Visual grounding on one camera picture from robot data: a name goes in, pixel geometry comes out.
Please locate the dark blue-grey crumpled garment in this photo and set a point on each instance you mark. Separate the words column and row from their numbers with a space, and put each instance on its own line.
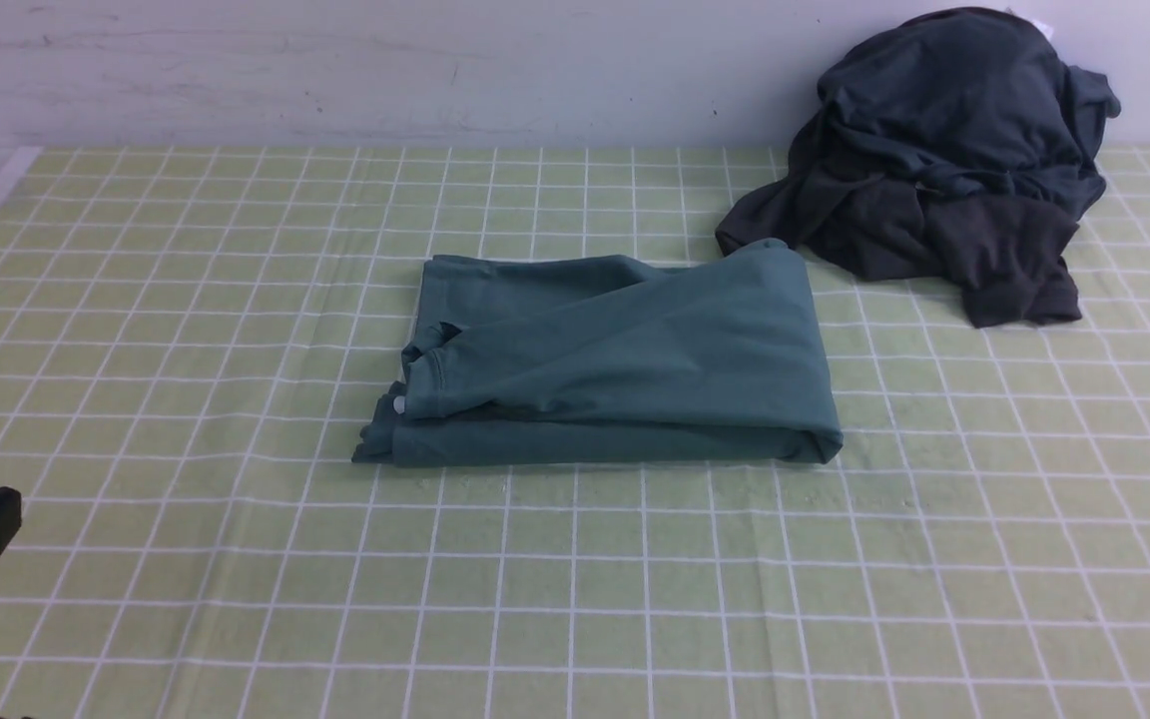
column 968, row 100

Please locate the white garment tag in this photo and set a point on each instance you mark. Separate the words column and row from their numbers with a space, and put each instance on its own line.
column 1043, row 28

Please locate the dark brown crumpled garment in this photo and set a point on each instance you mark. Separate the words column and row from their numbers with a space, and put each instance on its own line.
column 1003, row 253

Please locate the green long-sleeve top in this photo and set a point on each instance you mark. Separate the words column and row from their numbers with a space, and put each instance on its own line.
column 609, row 360

